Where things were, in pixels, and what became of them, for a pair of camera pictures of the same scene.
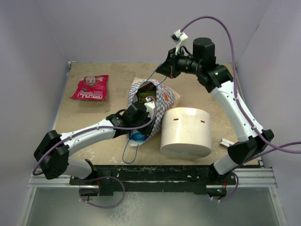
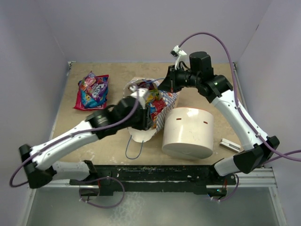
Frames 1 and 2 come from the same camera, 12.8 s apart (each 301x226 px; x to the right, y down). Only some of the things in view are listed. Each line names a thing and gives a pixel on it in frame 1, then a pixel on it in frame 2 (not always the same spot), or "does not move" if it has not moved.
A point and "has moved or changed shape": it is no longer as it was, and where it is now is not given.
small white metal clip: (225, 143) does not move
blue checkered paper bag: (165, 98) has moved or changed shape
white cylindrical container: (186, 133) does not move
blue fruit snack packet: (135, 135) -> (88, 99)
